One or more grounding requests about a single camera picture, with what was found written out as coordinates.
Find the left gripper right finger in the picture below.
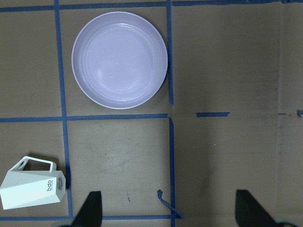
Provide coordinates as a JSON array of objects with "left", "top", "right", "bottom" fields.
[{"left": 235, "top": 190, "right": 278, "bottom": 227}]

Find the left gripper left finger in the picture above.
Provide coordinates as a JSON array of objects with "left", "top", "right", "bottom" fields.
[{"left": 71, "top": 191, "right": 102, "bottom": 227}]

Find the lilac plate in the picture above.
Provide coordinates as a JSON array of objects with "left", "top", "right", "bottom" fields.
[{"left": 71, "top": 11, "right": 168, "bottom": 110}]

